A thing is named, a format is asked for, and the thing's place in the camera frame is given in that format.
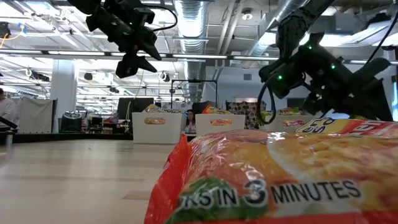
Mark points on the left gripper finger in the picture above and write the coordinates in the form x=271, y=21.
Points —
x=130, y=65
x=152, y=49

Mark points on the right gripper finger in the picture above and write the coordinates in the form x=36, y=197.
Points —
x=329, y=102
x=370, y=93

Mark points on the orange chicken ramen packet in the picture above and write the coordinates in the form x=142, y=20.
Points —
x=280, y=174
x=214, y=109
x=342, y=126

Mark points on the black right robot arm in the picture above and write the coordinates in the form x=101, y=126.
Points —
x=292, y=28

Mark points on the black desk monitor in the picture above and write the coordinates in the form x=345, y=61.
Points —
x=141, y=104

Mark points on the long ceiling light strip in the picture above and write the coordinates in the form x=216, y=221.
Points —
x=199, y=56

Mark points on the white plastic bin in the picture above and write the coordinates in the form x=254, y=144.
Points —
x=140, y=130
x=202, y=127
x=278, y=118

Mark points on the white pillar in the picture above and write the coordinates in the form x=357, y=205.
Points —
x=63, y=93

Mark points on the person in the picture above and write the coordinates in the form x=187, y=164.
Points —
x=190, y=119
x=6, y=109

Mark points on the dotted patterned fabric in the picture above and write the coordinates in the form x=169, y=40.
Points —
x=250, y=115

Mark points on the black round container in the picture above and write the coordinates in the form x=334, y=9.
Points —
x=71, y=121

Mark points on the white fabric screen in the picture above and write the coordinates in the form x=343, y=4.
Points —
x=34, y=115

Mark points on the black curved bar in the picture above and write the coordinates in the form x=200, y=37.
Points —
x=7, y=123

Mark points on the silver spiral air duct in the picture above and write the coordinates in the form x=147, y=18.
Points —
x=261, y=46
x=191, y=18

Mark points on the black rectangular frame stand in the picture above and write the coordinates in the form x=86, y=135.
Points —
x=192, y=81

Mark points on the black table edge rail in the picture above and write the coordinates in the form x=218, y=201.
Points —
x=62, y=137

